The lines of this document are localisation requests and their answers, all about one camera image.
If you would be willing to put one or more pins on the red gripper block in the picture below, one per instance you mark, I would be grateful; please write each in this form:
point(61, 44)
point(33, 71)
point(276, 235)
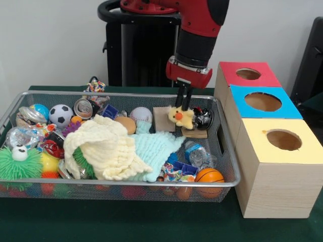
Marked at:
point(189, 75)

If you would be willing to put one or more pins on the small yellow duck plush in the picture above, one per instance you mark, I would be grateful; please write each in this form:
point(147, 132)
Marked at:
point(181, 117)

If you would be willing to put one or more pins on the crushed black drink can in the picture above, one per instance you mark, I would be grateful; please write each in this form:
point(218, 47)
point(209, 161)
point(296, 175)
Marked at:
point(204, 118)

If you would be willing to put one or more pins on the mint green cloth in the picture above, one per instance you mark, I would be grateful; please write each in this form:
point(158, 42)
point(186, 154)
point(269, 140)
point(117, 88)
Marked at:
point(154, 148)

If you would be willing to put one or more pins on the cream yellow cloth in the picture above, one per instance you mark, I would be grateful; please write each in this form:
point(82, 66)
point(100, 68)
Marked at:
point(106, 151)

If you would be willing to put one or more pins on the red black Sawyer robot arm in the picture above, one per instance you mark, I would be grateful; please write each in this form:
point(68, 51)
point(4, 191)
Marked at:
point(199, 27)

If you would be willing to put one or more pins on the shallow metal mesh bin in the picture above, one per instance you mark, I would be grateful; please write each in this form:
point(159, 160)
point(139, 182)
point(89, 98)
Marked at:
point(214, 161)

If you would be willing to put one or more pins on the wooden box with three holes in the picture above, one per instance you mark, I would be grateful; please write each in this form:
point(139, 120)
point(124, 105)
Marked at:
point(277, 191)

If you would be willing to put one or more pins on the plain wooden cube block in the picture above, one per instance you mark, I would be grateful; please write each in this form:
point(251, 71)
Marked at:
point(161, 118)

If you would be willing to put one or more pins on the white toy baseball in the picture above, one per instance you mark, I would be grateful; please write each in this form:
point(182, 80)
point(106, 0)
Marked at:
point(141, 114)

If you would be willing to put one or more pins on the crushed clear water bottle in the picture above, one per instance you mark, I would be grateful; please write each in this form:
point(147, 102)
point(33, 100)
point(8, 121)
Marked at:
point(199, 153)

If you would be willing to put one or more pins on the orange toy basketball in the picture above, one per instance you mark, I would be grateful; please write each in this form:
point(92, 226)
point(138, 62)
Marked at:
point(209, 175)

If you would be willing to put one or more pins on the small toy soccer ball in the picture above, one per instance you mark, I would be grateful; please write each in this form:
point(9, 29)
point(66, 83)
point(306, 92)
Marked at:
point(61, 116)

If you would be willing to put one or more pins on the dark green table cloth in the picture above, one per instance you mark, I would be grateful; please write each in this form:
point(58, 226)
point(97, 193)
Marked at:
point(126, 221)
point(313, 108)

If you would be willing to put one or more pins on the black upright panel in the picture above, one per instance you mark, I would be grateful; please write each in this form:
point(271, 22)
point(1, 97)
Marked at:
point(310, 63)

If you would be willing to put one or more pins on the green spiky ball with eyes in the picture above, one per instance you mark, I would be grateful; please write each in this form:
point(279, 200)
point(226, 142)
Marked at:
point(22, 169)

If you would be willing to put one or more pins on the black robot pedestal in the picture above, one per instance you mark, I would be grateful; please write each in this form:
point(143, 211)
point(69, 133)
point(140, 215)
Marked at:
point(146, 50)

